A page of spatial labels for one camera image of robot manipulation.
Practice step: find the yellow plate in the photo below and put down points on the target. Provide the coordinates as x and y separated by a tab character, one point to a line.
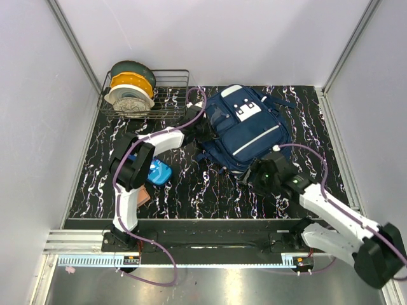
134	79

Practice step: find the blue patterned pencil case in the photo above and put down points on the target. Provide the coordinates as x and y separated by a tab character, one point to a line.
159	172

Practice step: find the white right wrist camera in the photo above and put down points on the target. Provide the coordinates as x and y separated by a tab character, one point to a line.
276	147

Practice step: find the dark wire dish rack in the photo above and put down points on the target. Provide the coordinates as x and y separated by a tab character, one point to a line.
169	95

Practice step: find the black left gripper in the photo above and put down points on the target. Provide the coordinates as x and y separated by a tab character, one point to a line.
211	134

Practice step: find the navy blue student backpack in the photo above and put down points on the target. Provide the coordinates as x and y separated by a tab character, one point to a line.
245	125

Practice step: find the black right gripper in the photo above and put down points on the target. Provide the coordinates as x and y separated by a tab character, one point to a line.
257	167

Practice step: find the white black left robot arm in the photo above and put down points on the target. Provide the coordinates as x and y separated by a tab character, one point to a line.
130	166

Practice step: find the small pink eraser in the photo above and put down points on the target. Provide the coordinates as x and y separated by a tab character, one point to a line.
70	269

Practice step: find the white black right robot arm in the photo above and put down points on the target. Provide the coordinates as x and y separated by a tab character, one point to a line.
376	252

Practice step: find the dark green plate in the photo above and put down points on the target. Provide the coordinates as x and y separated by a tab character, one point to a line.
135	67

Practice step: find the speckled grey plate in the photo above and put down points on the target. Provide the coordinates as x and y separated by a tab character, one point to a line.
131	107

